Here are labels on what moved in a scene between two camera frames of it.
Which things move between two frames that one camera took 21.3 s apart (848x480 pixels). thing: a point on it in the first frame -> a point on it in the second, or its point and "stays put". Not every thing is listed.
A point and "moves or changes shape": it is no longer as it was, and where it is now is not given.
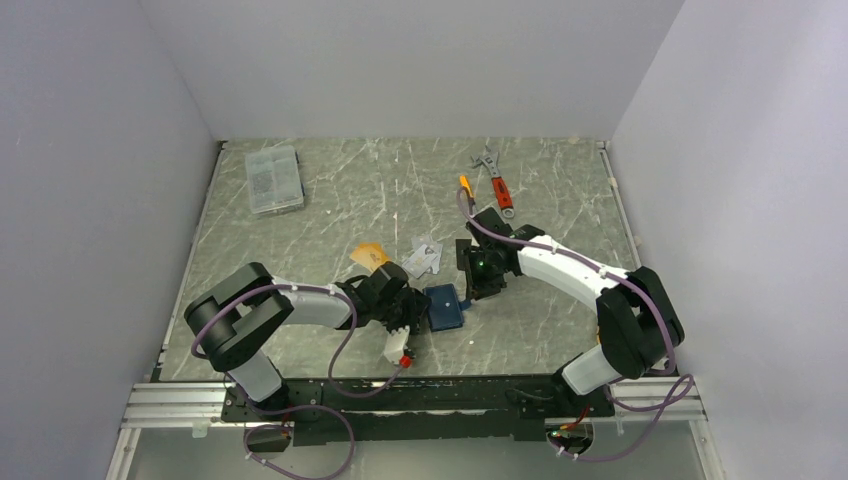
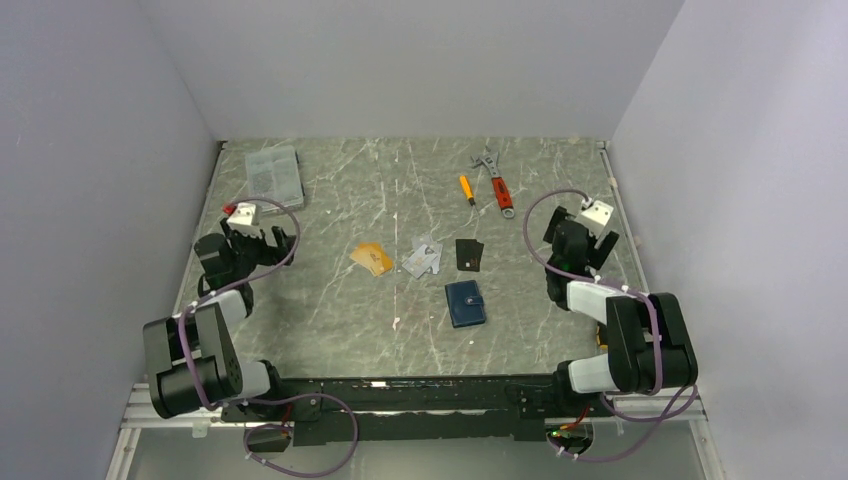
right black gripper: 479,288 -> 596,256
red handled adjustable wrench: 504,200 stays put
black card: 462,253 stays put
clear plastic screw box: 274,179 stays put
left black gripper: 416,303 -> 273,255
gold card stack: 370,254 stays put
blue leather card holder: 445,309 moves or changes shape
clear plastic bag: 425,256 stays put
